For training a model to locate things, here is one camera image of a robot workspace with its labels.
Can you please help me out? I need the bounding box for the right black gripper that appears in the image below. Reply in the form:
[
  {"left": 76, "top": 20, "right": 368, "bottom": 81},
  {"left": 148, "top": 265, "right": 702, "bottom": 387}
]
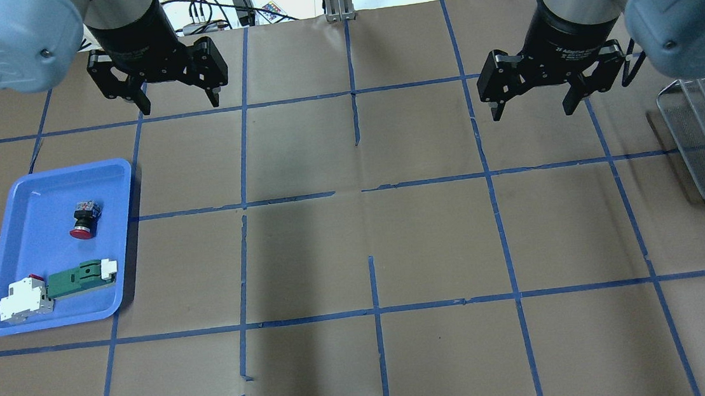
[{"left": 477, "top": 6, "right": 626, "bottom": 121}]

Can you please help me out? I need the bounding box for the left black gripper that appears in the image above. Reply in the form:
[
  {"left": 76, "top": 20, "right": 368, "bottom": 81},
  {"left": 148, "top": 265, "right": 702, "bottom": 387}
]
[{"left": 86, "top": 20, "right": 230, "bottom": 115}]

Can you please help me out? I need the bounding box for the red push button switch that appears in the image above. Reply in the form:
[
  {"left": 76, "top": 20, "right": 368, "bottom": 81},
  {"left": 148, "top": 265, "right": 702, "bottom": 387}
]
[{"left": 69, "top": 200, "right": 101, "bottom": 240}]

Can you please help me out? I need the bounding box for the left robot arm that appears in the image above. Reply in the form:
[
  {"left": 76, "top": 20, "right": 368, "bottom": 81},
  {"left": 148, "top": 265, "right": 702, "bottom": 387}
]
[{"left": 0, "top": 0, "right": 229, "bottom": 114}]

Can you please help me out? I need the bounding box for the white power strip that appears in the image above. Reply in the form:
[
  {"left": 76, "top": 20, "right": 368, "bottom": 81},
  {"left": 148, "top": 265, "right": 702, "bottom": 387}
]
[{"left": 179, "top": 18, "right": 232, "bottom": 37}]

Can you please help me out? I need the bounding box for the blue plastic tray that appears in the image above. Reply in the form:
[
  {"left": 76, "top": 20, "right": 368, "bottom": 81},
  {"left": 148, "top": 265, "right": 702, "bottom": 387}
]
[{"left": 0, "top": 158, "right": 133, "bottom": 336}]

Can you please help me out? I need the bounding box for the green terminal block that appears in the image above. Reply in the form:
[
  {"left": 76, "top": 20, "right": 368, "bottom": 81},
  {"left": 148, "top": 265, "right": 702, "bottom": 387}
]
[{"left": 46, "top": 258, "right": 119, "bottom": 300}]

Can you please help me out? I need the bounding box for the white circuit breaker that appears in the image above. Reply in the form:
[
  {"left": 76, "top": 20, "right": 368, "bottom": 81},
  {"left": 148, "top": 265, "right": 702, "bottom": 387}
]
[{"left": 0, "top": 275, "right": 55, "bottom": 324}]

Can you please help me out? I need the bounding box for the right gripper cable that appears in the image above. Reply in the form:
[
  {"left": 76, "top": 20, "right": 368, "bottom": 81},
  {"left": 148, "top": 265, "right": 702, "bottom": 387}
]
[{"left": 618, "top": 39, "right": 650, "bottom": 88}]

